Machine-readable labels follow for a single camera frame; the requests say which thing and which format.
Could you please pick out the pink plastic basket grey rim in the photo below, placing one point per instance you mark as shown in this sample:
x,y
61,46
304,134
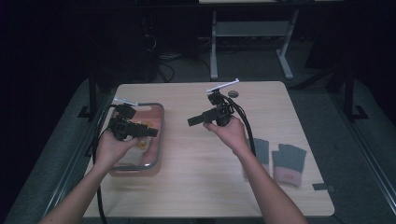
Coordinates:
x,y
155,149

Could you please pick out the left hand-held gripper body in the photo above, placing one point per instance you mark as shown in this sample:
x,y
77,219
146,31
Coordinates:
x,y
123,126

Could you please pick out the beige fleece glove with bunny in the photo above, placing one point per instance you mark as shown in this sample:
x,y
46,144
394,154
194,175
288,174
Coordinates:
x,y
134,158
148,125

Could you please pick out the dark tape piece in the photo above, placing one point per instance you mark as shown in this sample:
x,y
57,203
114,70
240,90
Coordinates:
x,y
320,186

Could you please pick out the person's right hand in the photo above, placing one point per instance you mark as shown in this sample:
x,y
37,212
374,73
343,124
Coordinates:
x,y
233,135

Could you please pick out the white metal desk frame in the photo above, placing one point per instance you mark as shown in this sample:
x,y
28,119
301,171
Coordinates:
x,y
249,28

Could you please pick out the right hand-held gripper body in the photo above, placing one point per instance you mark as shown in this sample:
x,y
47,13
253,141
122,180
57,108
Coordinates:
x,y
222,113

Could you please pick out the black metal stand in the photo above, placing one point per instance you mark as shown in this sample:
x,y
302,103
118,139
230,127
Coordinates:
x,y
92,93
349,93

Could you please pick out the person's left hand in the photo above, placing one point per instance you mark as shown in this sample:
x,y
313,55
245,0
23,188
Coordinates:
x,y
109,151

